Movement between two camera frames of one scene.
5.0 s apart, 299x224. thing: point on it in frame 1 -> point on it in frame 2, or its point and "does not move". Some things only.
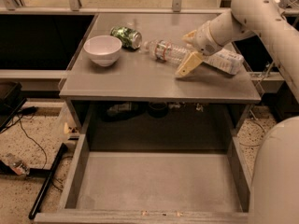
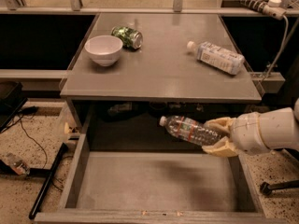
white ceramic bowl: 103,49 does not move
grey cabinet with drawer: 123,91 does not move
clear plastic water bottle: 166,51 -> 191,131
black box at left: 11,100 does not move
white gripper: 204,41 -> 249,133
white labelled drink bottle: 226,60 does not move
